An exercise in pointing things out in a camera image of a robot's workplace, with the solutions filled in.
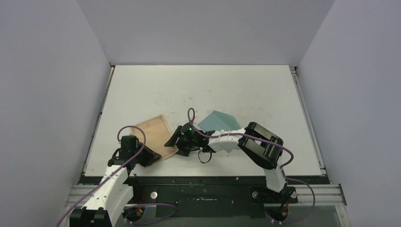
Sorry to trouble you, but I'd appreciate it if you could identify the tan paper letter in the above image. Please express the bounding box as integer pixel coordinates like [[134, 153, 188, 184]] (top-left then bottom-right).
[[136, 114, 178, 163]]

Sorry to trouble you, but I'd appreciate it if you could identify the teal envelope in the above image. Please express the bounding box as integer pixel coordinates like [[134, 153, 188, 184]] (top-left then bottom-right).
[[197, 110, 243, 154]]

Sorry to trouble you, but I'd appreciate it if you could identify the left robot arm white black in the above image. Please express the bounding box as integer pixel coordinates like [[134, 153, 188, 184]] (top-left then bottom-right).
[[69, 135, 161, 227]]

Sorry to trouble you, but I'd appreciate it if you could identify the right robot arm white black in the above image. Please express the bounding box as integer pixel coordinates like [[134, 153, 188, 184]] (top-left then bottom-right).
[[164, 122, 296, 202]]

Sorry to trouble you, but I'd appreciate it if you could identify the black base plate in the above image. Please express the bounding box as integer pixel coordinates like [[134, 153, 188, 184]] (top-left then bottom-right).
[[78, 176, 330, 218]]

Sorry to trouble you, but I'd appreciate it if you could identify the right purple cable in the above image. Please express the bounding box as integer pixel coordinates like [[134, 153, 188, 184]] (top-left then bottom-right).
[[187, 107, 316, 225]]

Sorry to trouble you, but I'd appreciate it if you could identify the right side aluminium rail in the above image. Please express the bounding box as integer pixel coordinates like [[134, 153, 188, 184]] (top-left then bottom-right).
[[289, 66, 327, 175]]

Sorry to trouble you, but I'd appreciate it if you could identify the aluminium frame rail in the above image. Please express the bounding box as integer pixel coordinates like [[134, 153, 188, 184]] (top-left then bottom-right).
[[65, 184, 347, 208]]

